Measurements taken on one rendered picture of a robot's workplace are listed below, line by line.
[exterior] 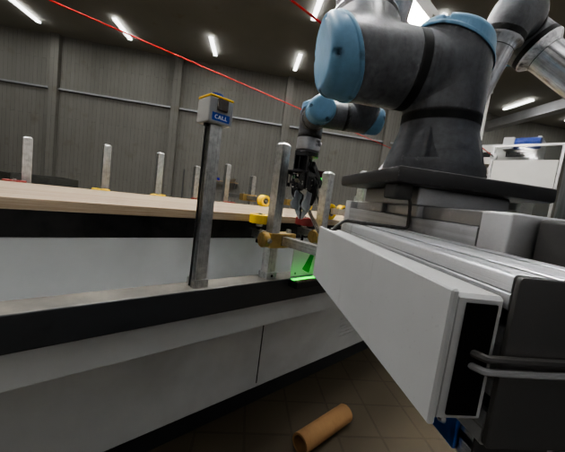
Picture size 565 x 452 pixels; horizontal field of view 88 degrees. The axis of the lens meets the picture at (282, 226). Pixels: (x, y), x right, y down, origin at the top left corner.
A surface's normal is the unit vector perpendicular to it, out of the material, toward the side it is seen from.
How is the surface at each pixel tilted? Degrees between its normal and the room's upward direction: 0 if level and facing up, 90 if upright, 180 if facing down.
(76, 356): 90
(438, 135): 72
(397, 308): 90
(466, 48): 86
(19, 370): 90
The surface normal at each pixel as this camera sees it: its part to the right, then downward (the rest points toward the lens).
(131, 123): 0.11, 0.11
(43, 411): 0.66, 0.16
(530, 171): -0.73, -0.03
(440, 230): -0.99, -0.11
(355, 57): -0.01, 0.44
